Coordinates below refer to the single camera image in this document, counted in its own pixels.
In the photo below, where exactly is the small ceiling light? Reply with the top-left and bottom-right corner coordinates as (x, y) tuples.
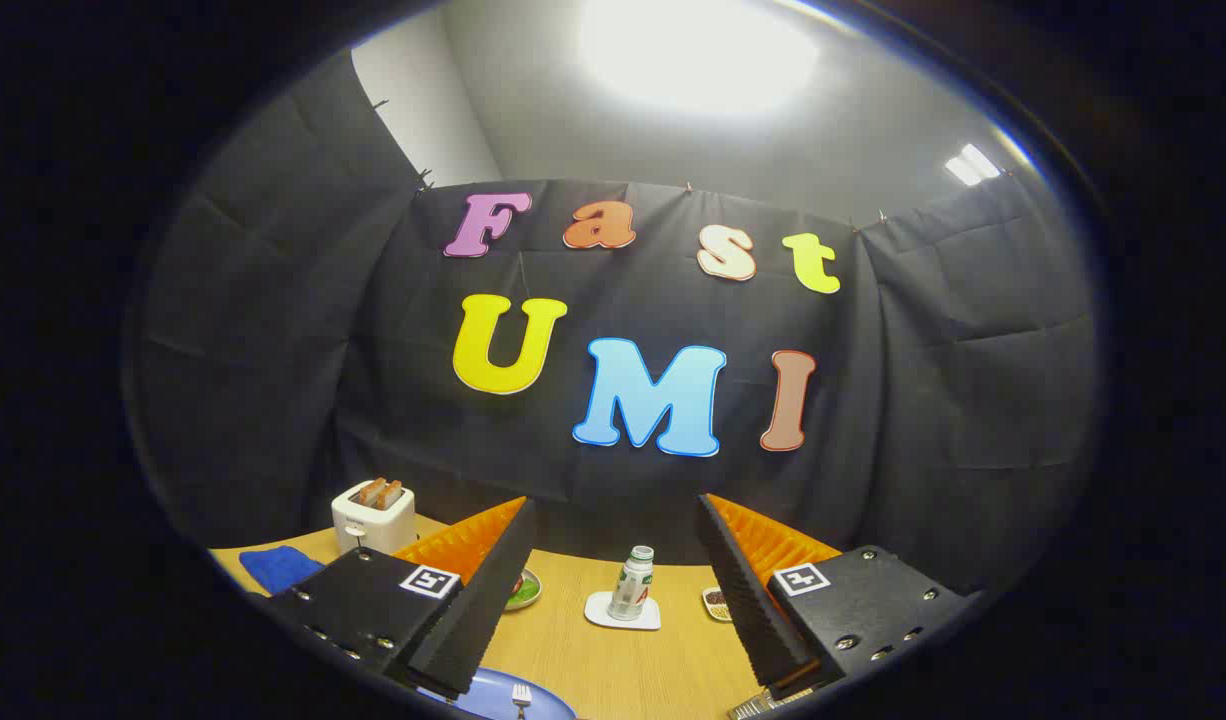
(943, 143), (1004, 188)

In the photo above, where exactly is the white coaster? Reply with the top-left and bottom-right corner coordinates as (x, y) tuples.
(584, 590), (663, 632)

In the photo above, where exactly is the white toaster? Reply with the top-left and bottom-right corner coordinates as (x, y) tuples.
(331, 480), (417, 556)

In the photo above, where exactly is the white green drink bottle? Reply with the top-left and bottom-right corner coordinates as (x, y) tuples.
(608, 545), (656, 622)

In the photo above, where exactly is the large ceiling light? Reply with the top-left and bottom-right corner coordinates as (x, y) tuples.
(573, 0), (824, 121)

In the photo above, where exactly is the blue folded towel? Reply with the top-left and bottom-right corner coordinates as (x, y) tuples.
(238, 545), (326, 598)

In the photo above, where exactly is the blue round plate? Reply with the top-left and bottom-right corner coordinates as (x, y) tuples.
(418, 667), (579, 720)

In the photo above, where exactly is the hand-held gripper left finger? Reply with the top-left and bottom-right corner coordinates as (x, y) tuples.
(263, 495), (539, 701)

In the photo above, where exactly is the metal wire cutlery rack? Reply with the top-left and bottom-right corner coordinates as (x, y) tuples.
(728, 685), (814, 720)

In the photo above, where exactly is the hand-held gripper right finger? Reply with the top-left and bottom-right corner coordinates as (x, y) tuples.
(697, 493), (979, 701)

